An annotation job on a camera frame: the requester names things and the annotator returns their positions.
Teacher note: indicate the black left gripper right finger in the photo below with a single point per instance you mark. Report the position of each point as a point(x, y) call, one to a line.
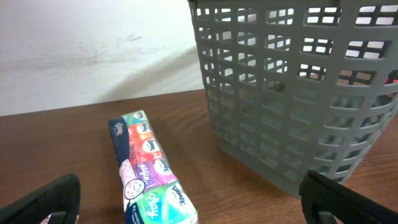
point(326, 201)

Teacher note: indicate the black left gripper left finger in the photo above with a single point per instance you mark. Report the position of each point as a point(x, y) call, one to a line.
point(59, 201)

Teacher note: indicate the grey plastic lattice basket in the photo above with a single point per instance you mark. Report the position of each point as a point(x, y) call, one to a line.
point(298, 85)

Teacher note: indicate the colourful Kleenex tissue multipack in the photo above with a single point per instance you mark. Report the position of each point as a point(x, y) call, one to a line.
point(152, 193)

